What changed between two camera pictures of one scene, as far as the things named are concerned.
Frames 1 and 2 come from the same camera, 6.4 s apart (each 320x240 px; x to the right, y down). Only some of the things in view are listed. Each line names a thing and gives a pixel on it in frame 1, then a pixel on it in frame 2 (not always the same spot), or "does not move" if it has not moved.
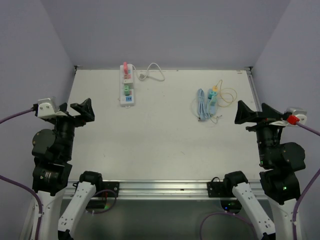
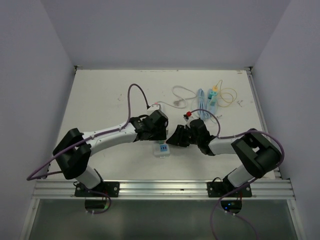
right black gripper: [244, 113] -> [177, 138]
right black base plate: [217, 189] does not move
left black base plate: [114, 186] does not move
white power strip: [127, 87] -> [161, 149]
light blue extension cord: [203, 113] does not move
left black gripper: [85, 110] -> [161, 134]
